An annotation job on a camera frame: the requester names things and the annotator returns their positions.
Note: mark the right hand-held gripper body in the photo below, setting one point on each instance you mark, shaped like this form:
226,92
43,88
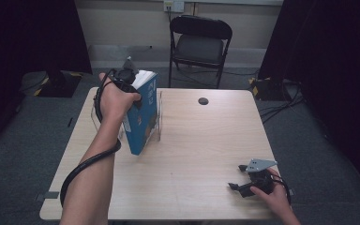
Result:
261,178

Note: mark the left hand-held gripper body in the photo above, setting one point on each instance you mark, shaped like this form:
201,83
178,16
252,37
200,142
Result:
125,76

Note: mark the blue book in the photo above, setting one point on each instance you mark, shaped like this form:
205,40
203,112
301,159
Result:
142,125

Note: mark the clear acrylic file rack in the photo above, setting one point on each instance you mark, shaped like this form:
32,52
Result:
160,122

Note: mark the person's left hand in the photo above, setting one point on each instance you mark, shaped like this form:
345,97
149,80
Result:
114,103

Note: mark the person's right hand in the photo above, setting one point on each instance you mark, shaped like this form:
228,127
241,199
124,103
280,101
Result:
276,197

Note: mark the black stand base yellow tape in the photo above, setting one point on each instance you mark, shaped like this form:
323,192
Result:
268,89
61,86

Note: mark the black floor tape strip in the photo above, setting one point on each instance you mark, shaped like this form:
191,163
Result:
70,122

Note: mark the black folding chair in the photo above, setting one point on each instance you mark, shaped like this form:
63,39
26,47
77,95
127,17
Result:
200,48

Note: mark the dark curtain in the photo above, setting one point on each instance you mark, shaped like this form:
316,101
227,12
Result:
334,62
28,47

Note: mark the white wall socket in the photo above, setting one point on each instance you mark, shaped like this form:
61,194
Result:
174,5

